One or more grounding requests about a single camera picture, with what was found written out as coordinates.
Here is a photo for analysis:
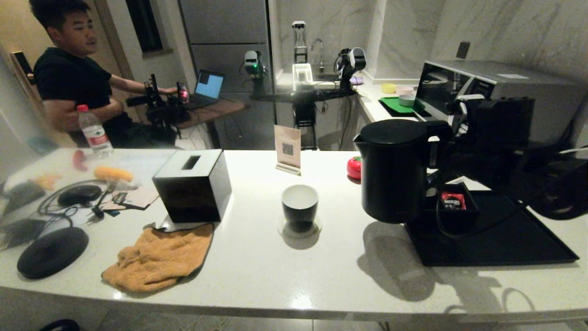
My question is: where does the clear plastic wrapper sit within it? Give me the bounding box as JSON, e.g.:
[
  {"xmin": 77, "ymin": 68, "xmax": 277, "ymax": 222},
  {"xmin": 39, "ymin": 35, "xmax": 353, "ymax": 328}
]
[{"xmin": 107, "ymin": 178, "xmax": 140, "ymax": 192}]

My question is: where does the round black kettle base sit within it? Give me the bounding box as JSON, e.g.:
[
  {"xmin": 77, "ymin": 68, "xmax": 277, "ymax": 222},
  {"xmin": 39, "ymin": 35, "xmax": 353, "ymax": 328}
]
[{"xmin": 17, "ymin": 227, "xmax": 90, "ymax": 280}]

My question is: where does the clear water bottle red cap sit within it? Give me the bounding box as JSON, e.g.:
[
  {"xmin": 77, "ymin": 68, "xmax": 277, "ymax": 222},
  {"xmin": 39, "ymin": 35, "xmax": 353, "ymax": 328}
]
[{"xmin": 76, "ymin": 104, "xmax": 114, "ymax": 159}]

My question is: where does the chrome sink faucet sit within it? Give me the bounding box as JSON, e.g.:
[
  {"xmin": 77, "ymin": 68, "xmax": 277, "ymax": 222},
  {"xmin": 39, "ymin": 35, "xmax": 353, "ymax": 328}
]
[{"xmin": 311, "ymin": 38, "xmax": 325, "ymax": 73}]

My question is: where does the tall clear blender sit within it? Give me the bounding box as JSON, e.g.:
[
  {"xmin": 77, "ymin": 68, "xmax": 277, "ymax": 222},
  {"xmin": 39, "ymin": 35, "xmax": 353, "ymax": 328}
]
[{"xmin": 292, "ymin": 21, "xmax": 307, "ymax": 64}]

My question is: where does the black compartment box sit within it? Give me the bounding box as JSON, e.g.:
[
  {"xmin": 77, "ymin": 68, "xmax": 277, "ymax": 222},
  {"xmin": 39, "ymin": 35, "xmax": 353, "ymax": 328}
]
[{"xmin": 407, "ymin": 182, "xmax": 479, "ymax": 233}]

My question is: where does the red coffee sachet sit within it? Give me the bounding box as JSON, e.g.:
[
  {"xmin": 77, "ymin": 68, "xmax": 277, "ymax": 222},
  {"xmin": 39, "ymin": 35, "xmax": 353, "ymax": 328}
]
[{"xmin": 440, "ymin": 192, "xmax": 467, "ymax": 211}]

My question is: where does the orange hand shaped toy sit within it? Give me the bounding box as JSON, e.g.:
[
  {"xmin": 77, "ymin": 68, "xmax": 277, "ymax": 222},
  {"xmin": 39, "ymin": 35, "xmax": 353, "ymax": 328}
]
[{"xmin": 34, "ymin": 174, "xmax": 62, "ymax": 191}]

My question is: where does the beige QR code sign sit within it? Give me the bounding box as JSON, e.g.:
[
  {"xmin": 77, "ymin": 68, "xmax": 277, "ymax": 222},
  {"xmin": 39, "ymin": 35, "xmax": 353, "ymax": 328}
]
[{"xmin": 274, "ymin": 125, "xmax": 302, "ymax": 177}]

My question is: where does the dark grey blurry object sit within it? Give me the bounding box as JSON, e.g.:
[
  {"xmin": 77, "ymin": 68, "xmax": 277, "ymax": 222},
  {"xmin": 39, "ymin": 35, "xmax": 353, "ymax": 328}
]
[{"xmin": 4, "ymin": 182, "xmax": 45, "ymax": 214}]

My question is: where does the brown wooden desk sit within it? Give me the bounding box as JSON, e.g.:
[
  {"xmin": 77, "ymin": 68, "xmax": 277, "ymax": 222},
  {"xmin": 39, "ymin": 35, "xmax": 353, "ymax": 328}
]
[{"xmin": 177, "ymin": 98, "xmax": 249, "ymax": 150}]

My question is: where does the orange fluffy towel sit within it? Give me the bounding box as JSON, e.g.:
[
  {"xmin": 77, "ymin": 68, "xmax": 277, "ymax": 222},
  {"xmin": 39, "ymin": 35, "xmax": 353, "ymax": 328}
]
[{"xmin": 101, "ymin": 224, "xmax": 215, "ymax": 293}]

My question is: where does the open black laptop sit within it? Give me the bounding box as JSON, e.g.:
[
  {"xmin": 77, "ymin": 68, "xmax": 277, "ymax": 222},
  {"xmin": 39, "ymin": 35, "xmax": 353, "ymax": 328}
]
[{"xmin": 188, "ymin": 70, "xmax": 226, "ymax": 111}]

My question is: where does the black ring shaped part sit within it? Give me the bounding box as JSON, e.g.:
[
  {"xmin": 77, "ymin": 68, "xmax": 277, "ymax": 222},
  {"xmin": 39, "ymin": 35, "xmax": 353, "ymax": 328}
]
[{"xmin": 39, "ymin": 320, "xmax": 81, "ymax": 331}]

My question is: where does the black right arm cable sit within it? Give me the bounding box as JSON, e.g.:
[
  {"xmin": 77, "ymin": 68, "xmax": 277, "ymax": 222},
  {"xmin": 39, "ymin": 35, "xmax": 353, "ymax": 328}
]
[{"xmin": 435, "ymin": 152, "xmax": 588, "ymax": 240}]

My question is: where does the black door lock handle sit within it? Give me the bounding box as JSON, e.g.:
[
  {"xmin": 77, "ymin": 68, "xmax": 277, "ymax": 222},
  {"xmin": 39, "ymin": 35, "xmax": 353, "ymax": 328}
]
[{"xmin": 11, "ymin": 51, "xmax": 35, "ymax": 86}]

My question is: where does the green mat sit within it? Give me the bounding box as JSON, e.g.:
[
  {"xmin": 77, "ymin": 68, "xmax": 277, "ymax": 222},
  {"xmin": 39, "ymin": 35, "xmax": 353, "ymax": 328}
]
[{"xmin": 381, "ymin": 97, "xmax": 417, "ymax": 114}]

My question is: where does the black computer mouse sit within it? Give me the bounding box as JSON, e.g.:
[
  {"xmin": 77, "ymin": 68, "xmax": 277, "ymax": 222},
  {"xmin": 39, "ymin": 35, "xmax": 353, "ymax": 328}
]
[{"xmin": 58, "ymin": 185, "xmax": 102, "ymax": 207}]

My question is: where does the dark flat device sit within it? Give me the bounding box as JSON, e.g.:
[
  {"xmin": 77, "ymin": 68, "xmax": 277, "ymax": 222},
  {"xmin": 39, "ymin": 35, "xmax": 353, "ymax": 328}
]
[{"xmin": 0, "ymin": 218, "xmax": 48, "ymax": 251}]

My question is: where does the brown paper packet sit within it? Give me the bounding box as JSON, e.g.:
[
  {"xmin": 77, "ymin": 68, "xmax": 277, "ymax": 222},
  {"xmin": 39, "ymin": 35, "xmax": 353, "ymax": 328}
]
[{"xmin": 101, "ymin": 188, "xmax": 160, "ymax": 212}]

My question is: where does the black mug white inside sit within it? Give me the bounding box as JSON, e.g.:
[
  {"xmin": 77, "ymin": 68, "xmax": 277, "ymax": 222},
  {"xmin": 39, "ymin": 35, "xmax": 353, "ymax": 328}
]
[{"xmin": 281, "ymin": 184, "xmax": 319, "ymax": 233}]

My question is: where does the grey device green light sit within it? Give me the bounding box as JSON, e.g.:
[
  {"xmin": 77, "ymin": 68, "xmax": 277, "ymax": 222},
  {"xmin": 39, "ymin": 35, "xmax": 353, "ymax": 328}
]
[{"xmin": 243, "ymin": 50, "xmax": 267, "ymax": 95}]

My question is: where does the large black tray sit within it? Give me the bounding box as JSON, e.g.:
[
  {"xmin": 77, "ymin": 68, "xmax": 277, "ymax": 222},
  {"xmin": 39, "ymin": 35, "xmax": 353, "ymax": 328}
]
[{"xmin": 404, "ymin": 189, "xmax": 579, "ymax": 267}]

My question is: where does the silver microwave oven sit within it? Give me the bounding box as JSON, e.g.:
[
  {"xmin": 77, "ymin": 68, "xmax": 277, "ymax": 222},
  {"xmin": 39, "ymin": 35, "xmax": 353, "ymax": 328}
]
[{"xmin": 416, "ymin": 60, "xmax": 588, "ymax": 144}]

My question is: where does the man in black shirt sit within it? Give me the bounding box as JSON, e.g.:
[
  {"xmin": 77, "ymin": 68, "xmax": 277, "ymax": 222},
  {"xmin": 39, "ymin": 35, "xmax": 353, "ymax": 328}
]
[{"xmin": 28, "ymin": 0, "xmax": 180, "ymax": 148}]

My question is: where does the black white camera device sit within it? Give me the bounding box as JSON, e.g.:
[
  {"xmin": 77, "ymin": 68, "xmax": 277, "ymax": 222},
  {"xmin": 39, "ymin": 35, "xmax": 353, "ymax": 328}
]
[{"xmin": 335, "ymin": 47, "xmax": 367, "ymax": 91}]

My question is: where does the yellow corn cob toy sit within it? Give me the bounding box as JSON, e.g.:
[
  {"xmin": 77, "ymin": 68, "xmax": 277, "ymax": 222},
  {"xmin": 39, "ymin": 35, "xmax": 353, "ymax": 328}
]
[{"xmin": 94, "ymin": 166, "xmax": 134, "ymax": 183}]

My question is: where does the black tissue box white lid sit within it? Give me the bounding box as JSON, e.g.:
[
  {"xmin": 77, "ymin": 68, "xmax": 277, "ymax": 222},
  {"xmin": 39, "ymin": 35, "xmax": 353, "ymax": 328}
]
[{"xmin": 152, "ymin": 149, "xmax": 232, "ymax": 224}]

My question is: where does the black mouse cable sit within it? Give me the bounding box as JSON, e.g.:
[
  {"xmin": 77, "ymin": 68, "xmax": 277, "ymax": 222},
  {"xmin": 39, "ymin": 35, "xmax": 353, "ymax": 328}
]
[{"xmin": 38, "ymin": 180, "xmax": 107, "ymax": 228}]

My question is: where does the black electric kettle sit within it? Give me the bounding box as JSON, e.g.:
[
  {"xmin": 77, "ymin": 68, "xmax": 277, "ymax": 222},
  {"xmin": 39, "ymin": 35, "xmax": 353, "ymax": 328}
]
[{"xmin": 353, "ymin": 120, "xmax": 453, "ymax": 224}]

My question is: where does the green tray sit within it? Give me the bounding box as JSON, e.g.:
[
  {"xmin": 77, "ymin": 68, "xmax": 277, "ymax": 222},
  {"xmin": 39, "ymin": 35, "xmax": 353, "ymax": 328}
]
[{"xmin": 379, "ymin": 96, "xmax": 430, "ymax": 118}]

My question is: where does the grey refrigerator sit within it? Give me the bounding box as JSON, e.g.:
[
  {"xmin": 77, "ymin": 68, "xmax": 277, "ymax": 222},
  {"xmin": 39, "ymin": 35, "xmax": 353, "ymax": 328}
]
[{"xmin": 179, "ymin": 0, "xmax": 276, "ymax": 151}]

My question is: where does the dark window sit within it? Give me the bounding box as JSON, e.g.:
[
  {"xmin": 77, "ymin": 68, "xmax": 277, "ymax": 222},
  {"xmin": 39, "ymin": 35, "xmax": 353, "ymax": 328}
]
[{"xmin": 125, "ymin": 0, "xmax": 166, "ymax": 57}]

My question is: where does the black teleoperation rig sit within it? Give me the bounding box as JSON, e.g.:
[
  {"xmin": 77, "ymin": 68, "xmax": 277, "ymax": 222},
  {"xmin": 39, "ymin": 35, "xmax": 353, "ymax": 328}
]
[{"xmin": 126, "ymin": 74, "xmax": 191, "ymax": 134}]

